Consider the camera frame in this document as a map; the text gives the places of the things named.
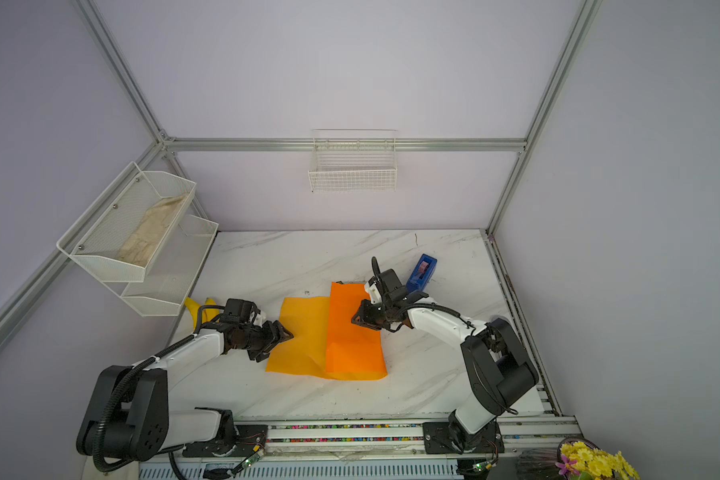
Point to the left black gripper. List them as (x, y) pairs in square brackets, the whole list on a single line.
[(273, 336)]

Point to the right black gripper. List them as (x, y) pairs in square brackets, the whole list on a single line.
[(364, 319)]

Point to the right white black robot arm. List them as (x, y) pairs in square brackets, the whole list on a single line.
[(498, 366)]

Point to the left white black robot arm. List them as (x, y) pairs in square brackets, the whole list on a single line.
[(129, 417)]

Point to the yellow banana right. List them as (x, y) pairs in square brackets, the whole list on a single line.
[(210, 311)]

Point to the yellow banana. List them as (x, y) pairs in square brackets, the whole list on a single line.
[(192, 307), (210, 311)]

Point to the blue tape dispenser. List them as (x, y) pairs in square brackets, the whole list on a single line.
[(421, 273)]

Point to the yellow banana left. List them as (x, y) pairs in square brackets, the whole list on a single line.
[(192, 307)]

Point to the beige cloth in basket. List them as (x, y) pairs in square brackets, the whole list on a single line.
[(142, 244)]

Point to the yellow flower bouquet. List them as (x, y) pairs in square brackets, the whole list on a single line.
[(580, 460)]

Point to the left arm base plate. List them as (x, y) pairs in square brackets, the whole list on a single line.
[(239, 443)]

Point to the lower white wire shelf basket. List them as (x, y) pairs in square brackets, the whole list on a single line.
[(175, 270)]

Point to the white wire shelf basket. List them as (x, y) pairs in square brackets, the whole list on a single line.
[(93, 241), (175, 270)]

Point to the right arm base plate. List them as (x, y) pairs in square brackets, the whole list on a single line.
[(451, 438)]

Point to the white wire basket on wall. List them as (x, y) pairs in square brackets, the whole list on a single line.
[(353, 160)]

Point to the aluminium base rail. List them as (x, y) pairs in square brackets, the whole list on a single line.
[(374, 449)]

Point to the upper white wire shelf basket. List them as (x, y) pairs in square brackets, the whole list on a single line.
[(93, 241)]

